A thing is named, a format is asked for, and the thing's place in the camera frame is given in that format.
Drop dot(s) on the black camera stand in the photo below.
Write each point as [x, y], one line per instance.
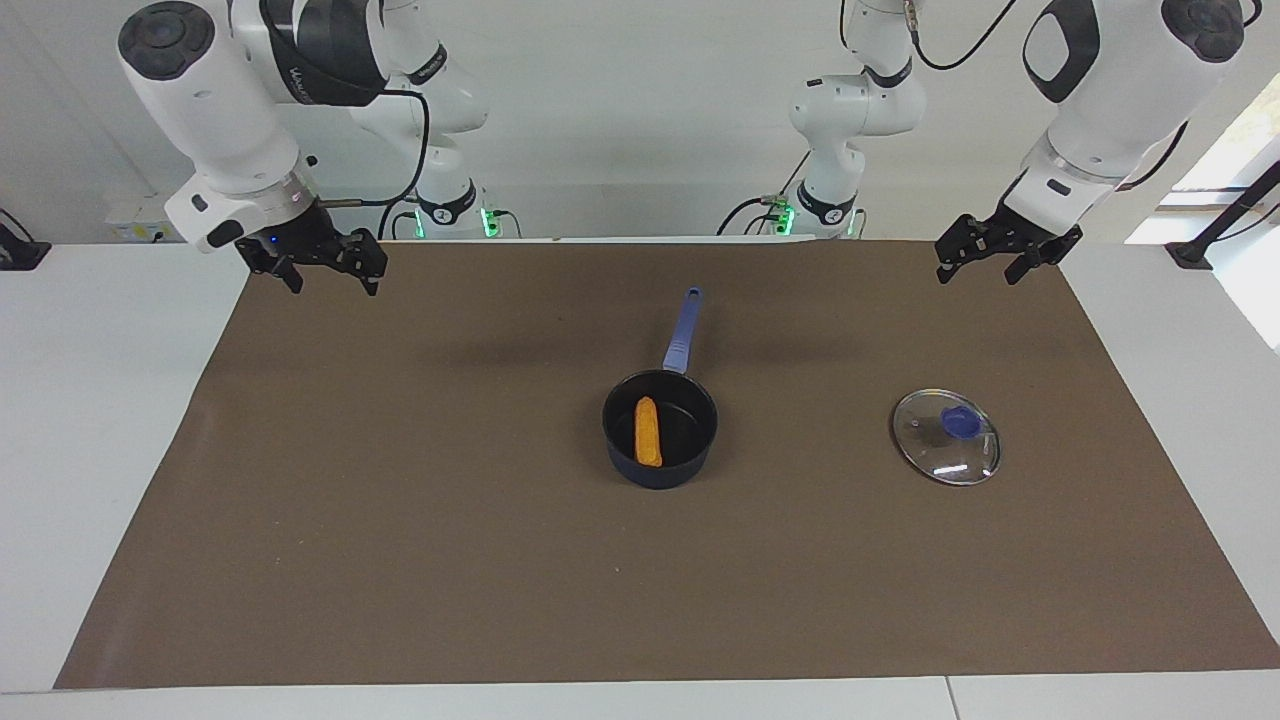
[1215, 230]

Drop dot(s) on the black clamp mount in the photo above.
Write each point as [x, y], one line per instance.
[20, 250]

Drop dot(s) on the white wall power socket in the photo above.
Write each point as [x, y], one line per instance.
[140, 222]

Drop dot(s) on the orange corn cob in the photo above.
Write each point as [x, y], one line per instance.
[648, 435]

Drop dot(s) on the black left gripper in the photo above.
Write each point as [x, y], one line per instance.
[1030, 235]

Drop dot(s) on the brown table mat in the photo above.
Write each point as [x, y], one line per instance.
[400, 550]

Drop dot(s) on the glass lid with blue knob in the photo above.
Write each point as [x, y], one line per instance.
[935, 455]

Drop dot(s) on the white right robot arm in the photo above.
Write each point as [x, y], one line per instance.
[220, 110]

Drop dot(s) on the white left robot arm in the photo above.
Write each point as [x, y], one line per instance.
[1110, 90]

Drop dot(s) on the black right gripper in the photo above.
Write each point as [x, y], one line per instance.
[310, 240]

